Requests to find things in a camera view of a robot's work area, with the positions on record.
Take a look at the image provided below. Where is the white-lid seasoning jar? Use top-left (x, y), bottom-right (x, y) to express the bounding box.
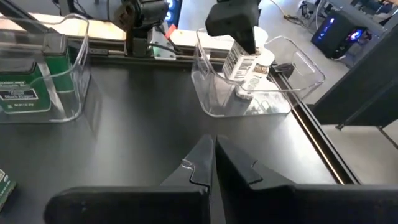
top-left (222, 26), bottom-right (269, 82)
top-left (234, 49), bottom-right (277, 108)

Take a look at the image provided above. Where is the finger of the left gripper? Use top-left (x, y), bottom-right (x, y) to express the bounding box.
top-left (233, 26), bottom-right (259, 55)

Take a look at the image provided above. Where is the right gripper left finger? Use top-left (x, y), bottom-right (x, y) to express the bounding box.
top-left (43, 135), bottom-right (215, 224)

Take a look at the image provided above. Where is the black computer case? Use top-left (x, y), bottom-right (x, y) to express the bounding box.
top-left (310, 11), bottom-right (374, 60)

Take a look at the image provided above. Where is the black partition panel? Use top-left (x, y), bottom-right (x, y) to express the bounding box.
top-left (310, 23), bottom-right (398, 150)

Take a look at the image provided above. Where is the clear plastic bin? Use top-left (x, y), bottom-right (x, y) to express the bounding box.
top-left (191, 27), bottom-right (326, 118)
top-left (0, 12), bottom-right (91, 124)

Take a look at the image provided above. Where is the red tag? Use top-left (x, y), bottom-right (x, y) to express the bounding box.
top-left (165, 24), bottom-right (178, 40)

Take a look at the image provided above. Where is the green black pepper tin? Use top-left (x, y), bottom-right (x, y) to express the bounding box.
top-left (42, 32), bottom-right (75, 94)
top-left (0, 169), bottom-right (17, 213)
top-left (0, 58), bottom-right (53, 114)

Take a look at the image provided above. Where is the black table frame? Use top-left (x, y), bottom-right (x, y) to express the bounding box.
top-left (0, 12), bottom-right (360, 185)

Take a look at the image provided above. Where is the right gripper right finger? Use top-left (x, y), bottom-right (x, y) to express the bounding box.
top-left (216, 136), bottom-right (398, 224)

